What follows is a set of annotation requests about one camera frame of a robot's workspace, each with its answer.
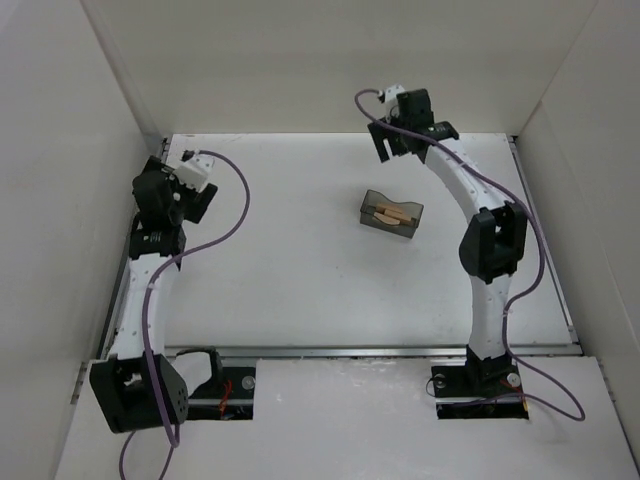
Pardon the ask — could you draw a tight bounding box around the smoky transparent plastic box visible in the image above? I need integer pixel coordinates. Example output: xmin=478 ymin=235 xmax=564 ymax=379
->
xmin=359 ymin=189 xmax=424 ymax=239

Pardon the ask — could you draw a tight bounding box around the wood block one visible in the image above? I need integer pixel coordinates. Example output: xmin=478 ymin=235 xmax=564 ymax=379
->
xmin=373 ymin=211 xmax=401 ymax=226

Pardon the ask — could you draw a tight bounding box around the aluminium rail front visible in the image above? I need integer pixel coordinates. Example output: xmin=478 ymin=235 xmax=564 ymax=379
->
xmin=94 ymin=342 xmax=584 ymax=360

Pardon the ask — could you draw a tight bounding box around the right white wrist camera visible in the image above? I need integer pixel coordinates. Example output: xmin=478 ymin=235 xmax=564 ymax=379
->
xmin=377 ymin=84 xmax=406 ymax=108

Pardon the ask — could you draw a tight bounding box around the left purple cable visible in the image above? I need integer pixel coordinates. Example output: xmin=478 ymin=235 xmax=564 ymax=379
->
xmin=118 ymin=148 xmax=251 ymax=480

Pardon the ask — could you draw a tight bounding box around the wood block two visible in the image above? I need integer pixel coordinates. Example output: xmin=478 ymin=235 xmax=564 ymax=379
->
xmin=376 ymin=203 xmax=405 ymax=215

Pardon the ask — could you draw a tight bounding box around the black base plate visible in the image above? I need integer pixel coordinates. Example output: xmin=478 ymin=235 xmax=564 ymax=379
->
xmin=187 ymin=366 xmax=256 ymax=421
xmin=430 ymin=364 xmax=529 ymax=420

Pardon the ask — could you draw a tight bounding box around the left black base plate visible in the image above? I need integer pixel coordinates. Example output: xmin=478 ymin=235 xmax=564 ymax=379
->
xmin=187 ymin=366 xmax=256 ymax=421

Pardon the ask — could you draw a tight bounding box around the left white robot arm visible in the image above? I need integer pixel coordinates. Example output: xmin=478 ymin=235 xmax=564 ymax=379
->
xmin=90 ymin=151 xmax=222 ymax=434

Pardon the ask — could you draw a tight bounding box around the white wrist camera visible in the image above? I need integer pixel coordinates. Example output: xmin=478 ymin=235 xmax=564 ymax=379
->
xmin=173 ymin=150 xmax=215 ymax=193
xmin=377 ymin=84 xmax=406 ymax=108

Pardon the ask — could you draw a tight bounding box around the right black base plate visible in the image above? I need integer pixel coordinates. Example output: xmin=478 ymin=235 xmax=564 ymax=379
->
xmin=430 ymin=364 xmax=529 ymax=420

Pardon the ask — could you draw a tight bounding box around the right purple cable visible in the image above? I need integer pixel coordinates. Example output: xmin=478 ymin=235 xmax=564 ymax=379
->
xmin=353 ymin=88 xmax=586 ymax=422

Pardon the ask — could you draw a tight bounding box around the purple cable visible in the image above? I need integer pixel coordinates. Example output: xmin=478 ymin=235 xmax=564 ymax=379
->
xmin=353 ymin=88 xmax=586 ymax=422
xmin=118 ymin=148 xmax=251 ymax=480

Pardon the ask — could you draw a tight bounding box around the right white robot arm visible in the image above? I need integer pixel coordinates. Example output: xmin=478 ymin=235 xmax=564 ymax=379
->
xmin=368 ymin=85 xmax=528 ymax=398

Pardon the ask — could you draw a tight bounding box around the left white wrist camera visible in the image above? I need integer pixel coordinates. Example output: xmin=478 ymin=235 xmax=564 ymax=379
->
xmin=173 ymin=150 xmax=215 ymax=193

